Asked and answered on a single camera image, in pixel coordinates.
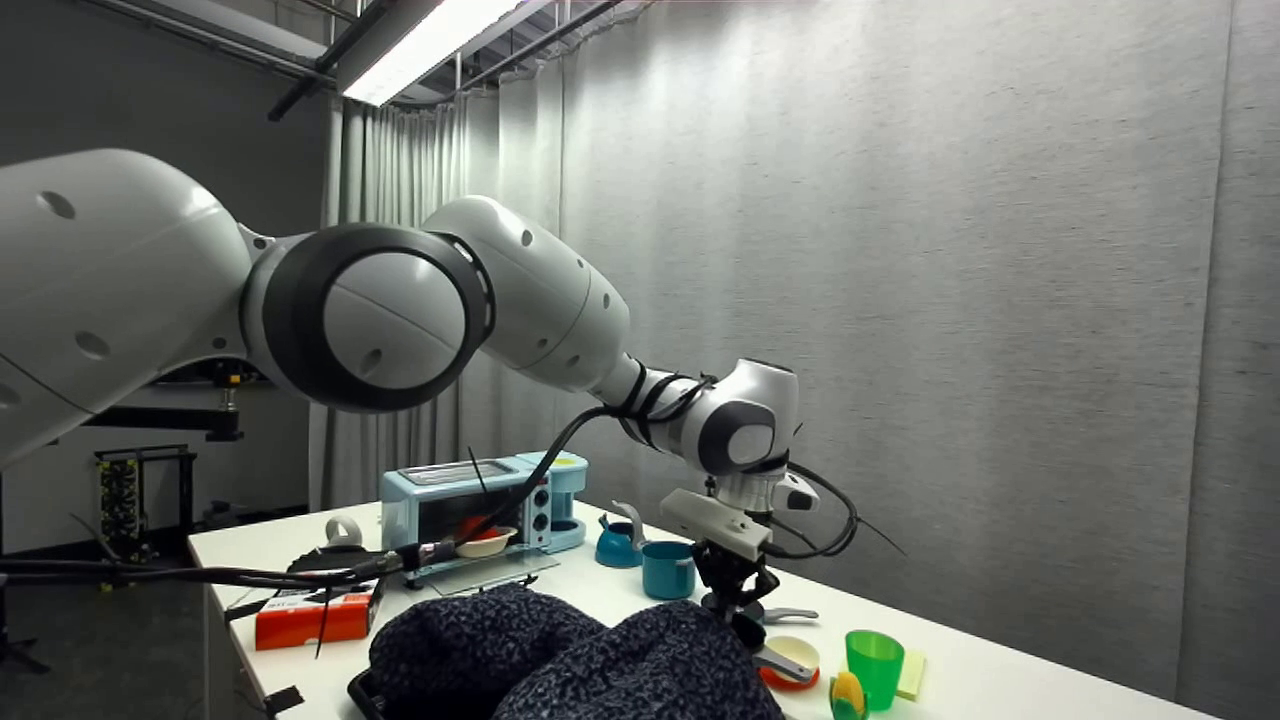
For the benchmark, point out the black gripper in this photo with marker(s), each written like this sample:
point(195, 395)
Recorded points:
point(735, 582)

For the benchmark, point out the dark blue knit blanket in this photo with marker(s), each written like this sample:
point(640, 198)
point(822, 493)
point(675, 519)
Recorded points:
point(601, 667)

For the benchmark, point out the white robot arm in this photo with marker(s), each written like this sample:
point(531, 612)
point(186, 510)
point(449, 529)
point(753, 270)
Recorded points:
point(374, 322)

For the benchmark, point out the teal mug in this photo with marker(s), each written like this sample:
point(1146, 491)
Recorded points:
point(671, 571)

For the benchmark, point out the pink round dish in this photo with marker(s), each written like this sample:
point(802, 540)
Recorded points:
point(802, 656)

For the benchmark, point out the yellow green toy fruit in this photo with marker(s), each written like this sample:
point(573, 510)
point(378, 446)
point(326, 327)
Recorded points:
point(845, 699)

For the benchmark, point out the green plastic cup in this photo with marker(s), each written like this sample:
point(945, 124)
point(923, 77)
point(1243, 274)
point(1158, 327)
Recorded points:
point(872, 667)

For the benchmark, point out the yellow sponge cloth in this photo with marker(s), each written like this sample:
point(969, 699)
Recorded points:
point(913, 678)

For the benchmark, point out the red toy food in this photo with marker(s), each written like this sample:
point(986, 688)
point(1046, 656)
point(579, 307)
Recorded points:
point(480, 532)

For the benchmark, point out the light blue toaster oven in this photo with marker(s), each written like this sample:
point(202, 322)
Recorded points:
point(425, 485)

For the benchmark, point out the grey curtain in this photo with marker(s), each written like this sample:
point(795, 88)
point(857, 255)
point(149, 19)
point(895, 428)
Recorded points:
point(1002, 335)

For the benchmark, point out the grey tape roll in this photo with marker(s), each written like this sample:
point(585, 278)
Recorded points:
point(340, 532)

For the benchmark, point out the orange white cardboard box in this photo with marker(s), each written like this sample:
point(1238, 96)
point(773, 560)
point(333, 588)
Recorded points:
point(302, 626)

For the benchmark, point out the black table clamp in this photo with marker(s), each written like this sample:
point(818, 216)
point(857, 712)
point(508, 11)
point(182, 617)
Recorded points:
point(282, 700)

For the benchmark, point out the black metal rack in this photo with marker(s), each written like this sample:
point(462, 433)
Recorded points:
point(122, 501)

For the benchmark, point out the long ceiling light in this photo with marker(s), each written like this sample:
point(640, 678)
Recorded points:
point(423, 47)

